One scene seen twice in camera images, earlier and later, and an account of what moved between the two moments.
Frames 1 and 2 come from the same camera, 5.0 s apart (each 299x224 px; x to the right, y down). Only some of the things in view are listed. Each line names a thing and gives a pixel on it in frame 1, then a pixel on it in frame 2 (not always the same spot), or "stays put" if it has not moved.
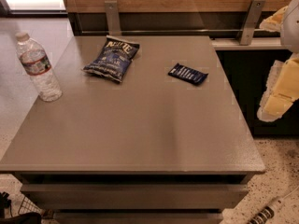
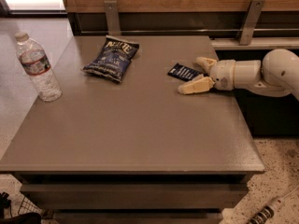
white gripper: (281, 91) → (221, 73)
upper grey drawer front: (132, 196) stays put
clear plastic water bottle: (35, 63) stays put
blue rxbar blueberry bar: (187, 74) stays put
